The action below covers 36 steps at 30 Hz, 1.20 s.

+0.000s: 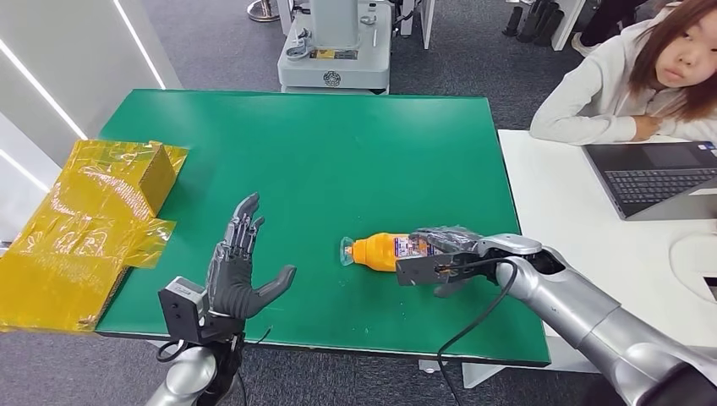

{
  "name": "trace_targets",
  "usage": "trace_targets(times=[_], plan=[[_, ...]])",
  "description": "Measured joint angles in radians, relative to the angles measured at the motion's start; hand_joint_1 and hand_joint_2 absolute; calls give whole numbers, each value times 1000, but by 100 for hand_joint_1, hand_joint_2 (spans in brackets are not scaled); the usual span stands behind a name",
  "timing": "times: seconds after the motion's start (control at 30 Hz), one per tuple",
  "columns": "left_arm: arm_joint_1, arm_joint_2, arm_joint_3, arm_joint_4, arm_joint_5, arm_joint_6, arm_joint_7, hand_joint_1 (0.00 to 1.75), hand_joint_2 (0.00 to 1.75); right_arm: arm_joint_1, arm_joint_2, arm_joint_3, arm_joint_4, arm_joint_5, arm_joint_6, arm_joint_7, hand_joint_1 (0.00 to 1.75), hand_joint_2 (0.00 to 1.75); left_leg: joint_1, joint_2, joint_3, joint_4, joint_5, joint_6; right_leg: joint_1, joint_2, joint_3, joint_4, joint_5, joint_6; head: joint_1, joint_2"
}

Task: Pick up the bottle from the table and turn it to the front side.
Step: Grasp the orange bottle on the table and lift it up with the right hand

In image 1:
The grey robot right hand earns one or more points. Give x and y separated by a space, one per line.
451 238

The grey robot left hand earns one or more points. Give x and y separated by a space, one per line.
232 286

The orange plastic bottle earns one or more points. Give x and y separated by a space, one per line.
378 252

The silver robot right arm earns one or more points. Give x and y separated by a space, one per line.
588 319

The white table foot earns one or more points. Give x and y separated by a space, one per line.
428 367

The yellow taped cardboard box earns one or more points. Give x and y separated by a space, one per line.
78 246

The person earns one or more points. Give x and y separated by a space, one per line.
594 89

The grey laptop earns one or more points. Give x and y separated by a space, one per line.
650 179

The white machine base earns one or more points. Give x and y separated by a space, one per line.
336 61

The white desk panel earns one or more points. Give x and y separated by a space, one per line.
427 22

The person's hand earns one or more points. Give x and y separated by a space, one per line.
646 128

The black stand legs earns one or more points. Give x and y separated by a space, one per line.
532 25

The white round object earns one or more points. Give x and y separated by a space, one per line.
692 263

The person's leg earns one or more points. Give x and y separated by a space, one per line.
602 19

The metal chair base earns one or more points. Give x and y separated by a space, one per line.
262 12

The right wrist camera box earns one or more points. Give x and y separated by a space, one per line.
417 270

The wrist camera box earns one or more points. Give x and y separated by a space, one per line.
417 270
179 308

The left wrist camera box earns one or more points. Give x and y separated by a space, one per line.
179 308

